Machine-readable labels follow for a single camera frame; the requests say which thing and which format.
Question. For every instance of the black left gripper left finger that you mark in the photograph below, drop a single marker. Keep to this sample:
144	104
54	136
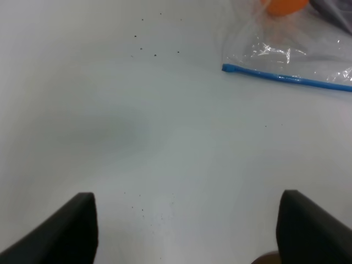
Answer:
70	235

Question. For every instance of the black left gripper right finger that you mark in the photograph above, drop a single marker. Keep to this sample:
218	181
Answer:
306	233

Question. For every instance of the clear blue-zip file bag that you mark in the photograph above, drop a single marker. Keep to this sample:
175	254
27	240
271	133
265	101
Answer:
299	48

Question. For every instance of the purple eggplant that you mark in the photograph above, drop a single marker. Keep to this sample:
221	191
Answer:
337	12

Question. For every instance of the orange fruit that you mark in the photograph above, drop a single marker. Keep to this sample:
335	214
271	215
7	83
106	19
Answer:
280	8

